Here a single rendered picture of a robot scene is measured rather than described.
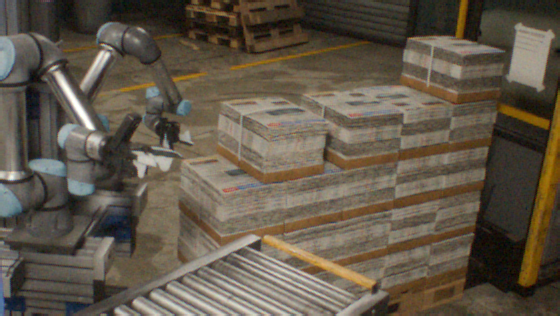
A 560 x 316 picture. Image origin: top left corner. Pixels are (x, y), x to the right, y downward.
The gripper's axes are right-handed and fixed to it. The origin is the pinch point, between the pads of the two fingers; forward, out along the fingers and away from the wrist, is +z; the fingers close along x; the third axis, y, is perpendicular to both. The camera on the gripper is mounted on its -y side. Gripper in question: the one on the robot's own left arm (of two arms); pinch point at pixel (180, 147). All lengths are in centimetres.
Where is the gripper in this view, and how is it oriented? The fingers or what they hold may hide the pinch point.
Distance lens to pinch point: 310.9
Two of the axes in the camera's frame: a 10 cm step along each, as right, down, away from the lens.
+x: 8.6, -1.2, 5.0
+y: 0.7, -9.4, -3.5
